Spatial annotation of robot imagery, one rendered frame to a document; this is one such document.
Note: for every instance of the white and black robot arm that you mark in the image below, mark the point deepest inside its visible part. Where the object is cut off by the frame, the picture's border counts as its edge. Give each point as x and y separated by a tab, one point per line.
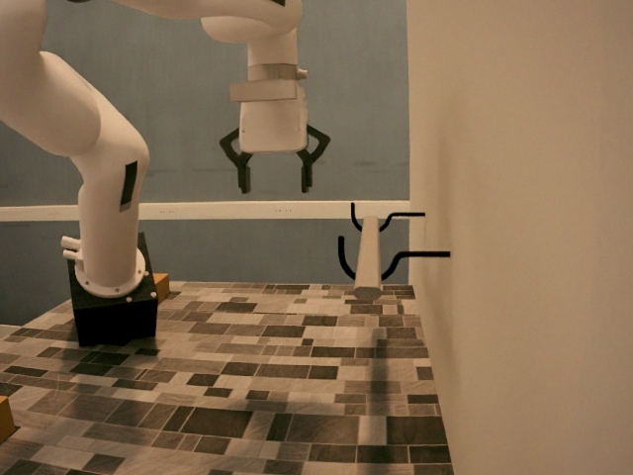
58	113

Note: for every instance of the beige wall panel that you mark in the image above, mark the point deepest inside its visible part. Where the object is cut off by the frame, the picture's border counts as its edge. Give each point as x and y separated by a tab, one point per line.
525	139

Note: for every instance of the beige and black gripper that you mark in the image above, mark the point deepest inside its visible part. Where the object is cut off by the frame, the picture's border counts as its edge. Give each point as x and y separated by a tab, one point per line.
271	127

